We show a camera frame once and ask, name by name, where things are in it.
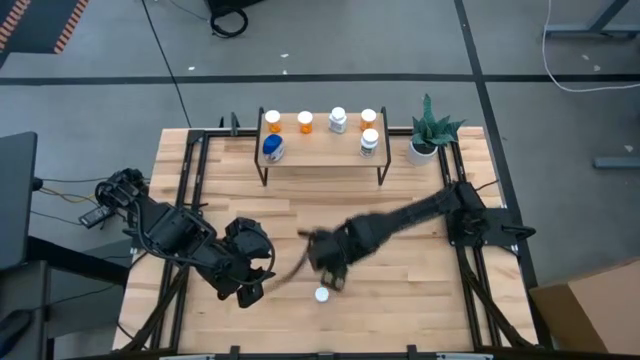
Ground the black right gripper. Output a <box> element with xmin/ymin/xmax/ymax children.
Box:
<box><xmin>263</xmin><ymin>224</ymin><xmax>361</xmax><ymax>295</ymax></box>

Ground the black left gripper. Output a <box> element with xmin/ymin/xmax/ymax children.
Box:
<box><xmin>224</xmin><ymin>217</ymin><xmax>269</xmax><ymax>309</ymax></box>

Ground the white bottle with blue cap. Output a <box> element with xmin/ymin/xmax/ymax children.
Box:
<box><xmin>262</xmin><ymin>133</ymin><xmax>286</xmax><ymax>164</ymax></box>

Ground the white medicine bottle white cap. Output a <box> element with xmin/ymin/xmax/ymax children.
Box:
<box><xmin>359</xmin><ymin>127</ymin><xmax>380</xmax><ymax>159</ymax></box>
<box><xmin>328</xmin><ymin>106</ymin><xmax>349</xmax><ymax>135</ymax></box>

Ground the small black electronic box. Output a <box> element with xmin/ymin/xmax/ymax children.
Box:
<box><xmin>78</xmin><ymin>204</ymin><xmax>114</xmax><ymax>230</ymax></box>

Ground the green plant in white pot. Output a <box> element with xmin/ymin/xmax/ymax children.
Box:
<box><xmin>405</xmin><ymin>93</ymin><xmax>467</xmax><ymax>168</ymax></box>

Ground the dark grey side cabinet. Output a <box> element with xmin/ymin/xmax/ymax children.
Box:
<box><xmin>0</xmin><ymin>234</ymin><xmax>132</xmax><ymax>360</ymax></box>

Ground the black flat monitor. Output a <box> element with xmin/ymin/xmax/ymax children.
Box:
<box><xmin>0</xmin><ymin>131</ymin><xmax>39</xmax><ymax>272</ymax></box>

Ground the black equipment base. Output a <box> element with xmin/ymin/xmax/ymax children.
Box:
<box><xmin>204</xmin><ymin>0</ymin><xmax>266</xmax><ymax>15</ymax></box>

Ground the black oval object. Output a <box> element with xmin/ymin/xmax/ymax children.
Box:
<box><xmin>0</xmin><ymin>308</ymin><xmax>34</xmax><ymax>354</ymax></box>

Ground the brown cardboard box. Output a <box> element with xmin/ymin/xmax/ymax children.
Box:
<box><xmin>528</xmin><ymin>259</ymin><xmax>640</xmax><ymax>357</ymax></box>

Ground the black orange striped floor mat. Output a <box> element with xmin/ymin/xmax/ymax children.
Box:
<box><xmin>0</xmin><ymin>0</ymin><xmax>90</xmax><ymax>55</ymax></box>

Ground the grey metal floor bar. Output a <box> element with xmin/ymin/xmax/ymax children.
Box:
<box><xmin>593</xmin><ymin>156</ymin><xmax>640</xmax><ymax>170</ymax></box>

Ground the grey metal desk leg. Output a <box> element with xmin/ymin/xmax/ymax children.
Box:
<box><xmin>543</xmin><ymin>0</ymin><xmax>640</xmax><ymax>40</ymax></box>

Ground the wooden shelf with black frame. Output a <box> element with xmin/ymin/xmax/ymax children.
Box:
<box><xmin>253</xmin><ymin>105</ymin><xmax>392</xmax><ymax>187</ymax></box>

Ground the thin black floor cable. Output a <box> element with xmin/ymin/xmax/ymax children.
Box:
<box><xmin>141</xmin><ymin>0</ymin><xmax>193</xmax><ymax>129</ymax></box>

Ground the black metal rig frame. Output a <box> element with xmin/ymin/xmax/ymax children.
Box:
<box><xmin>119</xmin><ymin>112</ymin><xmax>539</xmax><ymax>360</ymax></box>

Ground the coiled black cable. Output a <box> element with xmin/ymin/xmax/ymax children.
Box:
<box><xmin>208</xmin><ymin>5</ymin><xmax>250</xmax><ymax>39</ymax></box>

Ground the white floor cable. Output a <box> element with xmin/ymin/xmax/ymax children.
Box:
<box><xmin>542</xmin><ymin>0</ymin><xmax>640</xmax><ymax>94</ymax></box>

